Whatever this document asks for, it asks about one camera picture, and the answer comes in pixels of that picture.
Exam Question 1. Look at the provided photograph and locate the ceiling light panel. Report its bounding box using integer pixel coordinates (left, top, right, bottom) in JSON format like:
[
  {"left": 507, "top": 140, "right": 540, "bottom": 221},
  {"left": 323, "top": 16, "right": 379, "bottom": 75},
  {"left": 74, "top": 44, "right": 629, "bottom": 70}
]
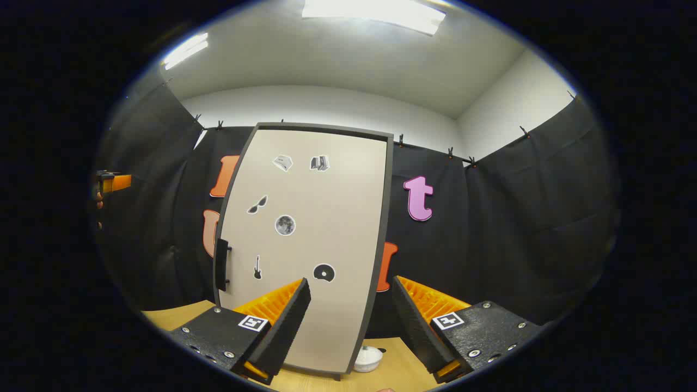
[
  {"left": 302, "top": 0, "right": 447, "bottom": 36},
  {"left": 162, "top": 32, "right": 209, "bottom": 70}
]

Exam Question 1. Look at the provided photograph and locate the black door handle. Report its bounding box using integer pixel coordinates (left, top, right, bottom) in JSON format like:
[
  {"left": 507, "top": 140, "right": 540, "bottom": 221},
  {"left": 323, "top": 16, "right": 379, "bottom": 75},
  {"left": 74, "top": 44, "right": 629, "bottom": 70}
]
[{"left": 215, "top": 238, "right": 233, "bottom": 292}]

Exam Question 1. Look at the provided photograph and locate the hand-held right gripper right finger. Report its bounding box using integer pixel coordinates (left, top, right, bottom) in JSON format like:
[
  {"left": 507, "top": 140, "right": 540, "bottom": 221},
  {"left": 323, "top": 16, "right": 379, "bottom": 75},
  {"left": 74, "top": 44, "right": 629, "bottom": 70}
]
[{"left": 392, "top": 275, "right": 545, "bottom": 384}]

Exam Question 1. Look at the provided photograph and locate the black backdrop cloth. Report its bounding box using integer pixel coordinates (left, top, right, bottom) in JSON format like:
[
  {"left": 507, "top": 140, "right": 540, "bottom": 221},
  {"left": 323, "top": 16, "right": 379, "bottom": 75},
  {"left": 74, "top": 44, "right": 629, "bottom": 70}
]
[{"left": 95, "top": 73, "right": 619, "bottom": 338}]

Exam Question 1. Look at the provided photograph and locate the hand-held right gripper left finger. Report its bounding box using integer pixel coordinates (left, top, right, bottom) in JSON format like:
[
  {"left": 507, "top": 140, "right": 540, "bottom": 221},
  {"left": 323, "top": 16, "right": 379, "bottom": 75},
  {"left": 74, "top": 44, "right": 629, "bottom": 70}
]
[{"left": 163, "top": 278, "right": 312, "bottom": 386}]

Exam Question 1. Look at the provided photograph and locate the grey cabinet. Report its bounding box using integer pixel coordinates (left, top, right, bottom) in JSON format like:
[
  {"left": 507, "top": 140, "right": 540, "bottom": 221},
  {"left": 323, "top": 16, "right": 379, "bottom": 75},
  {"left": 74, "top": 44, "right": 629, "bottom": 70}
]
[{"left": 212, "top": 122, "right": 394, "bottom": 381}]

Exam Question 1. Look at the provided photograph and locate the white round container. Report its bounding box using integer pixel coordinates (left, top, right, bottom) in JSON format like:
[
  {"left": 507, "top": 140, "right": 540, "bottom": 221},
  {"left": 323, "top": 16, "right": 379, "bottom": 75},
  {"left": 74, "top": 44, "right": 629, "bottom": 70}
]
[{"left": 353, "top": 345, "right": 384, "bottom": 373}]

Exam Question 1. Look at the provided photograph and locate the beige cabinet door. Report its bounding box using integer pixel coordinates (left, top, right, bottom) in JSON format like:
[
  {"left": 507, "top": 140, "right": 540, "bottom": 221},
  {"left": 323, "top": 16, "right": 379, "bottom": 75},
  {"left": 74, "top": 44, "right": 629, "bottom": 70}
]
[{"left": 217, "top": 128, "right": 388, "bottom": 376}]

